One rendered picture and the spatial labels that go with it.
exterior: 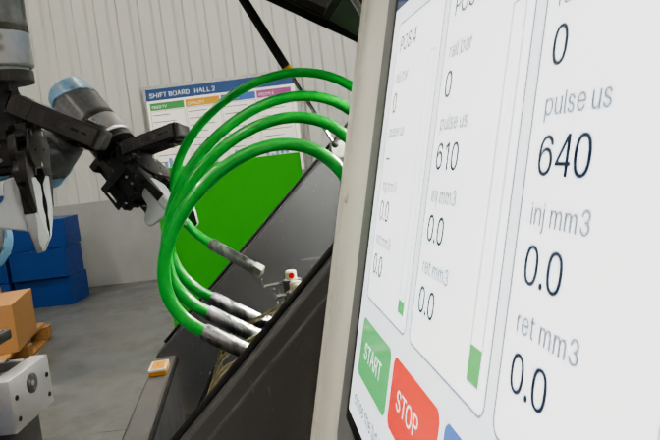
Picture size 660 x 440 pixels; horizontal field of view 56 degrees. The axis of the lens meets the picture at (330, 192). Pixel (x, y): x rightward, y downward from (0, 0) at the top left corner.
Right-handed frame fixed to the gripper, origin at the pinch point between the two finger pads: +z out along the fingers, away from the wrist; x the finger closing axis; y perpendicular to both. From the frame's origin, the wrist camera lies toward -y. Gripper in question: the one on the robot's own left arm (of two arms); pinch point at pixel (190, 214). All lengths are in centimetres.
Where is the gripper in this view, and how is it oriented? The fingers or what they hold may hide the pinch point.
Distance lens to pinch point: 99.5
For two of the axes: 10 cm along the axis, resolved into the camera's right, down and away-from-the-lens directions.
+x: -3.8, -1.1, -9.2
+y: -6.4, 7.5, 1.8
